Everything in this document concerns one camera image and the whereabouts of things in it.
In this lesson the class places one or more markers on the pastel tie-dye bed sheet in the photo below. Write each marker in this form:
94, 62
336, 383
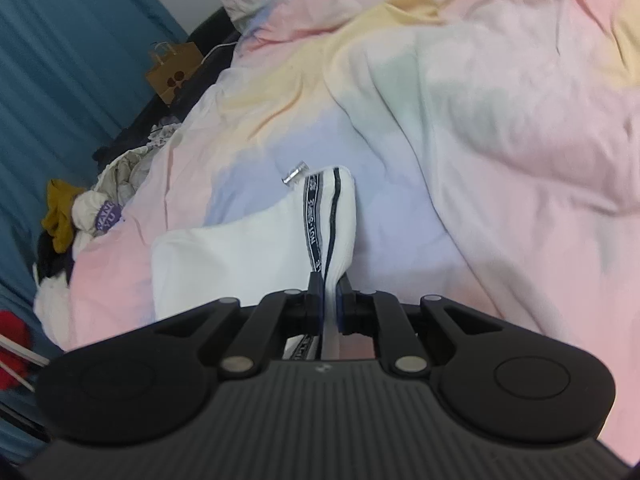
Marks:
500, 160

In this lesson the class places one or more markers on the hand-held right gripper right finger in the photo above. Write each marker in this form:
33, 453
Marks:
343, 310

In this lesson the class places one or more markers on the brown paper bag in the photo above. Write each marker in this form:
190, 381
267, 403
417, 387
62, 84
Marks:
177, 72

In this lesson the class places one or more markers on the white garment with purple label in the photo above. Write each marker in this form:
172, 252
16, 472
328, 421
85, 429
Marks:
89, 210

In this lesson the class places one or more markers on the black garment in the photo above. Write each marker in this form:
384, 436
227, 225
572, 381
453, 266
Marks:
50, 260

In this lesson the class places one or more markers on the white bundled garment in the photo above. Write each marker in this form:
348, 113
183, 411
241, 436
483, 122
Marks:
47, 305

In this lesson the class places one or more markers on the white sweatpants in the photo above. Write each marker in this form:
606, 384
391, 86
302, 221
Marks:
225, 260

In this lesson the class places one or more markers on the mustard yellow garment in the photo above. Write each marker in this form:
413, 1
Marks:
62, 215

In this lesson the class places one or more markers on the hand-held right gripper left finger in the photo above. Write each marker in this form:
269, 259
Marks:
315, 305

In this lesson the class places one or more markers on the red garment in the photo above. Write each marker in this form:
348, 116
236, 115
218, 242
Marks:
12, 330

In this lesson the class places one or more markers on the grey garment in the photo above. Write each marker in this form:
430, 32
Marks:
125, 170

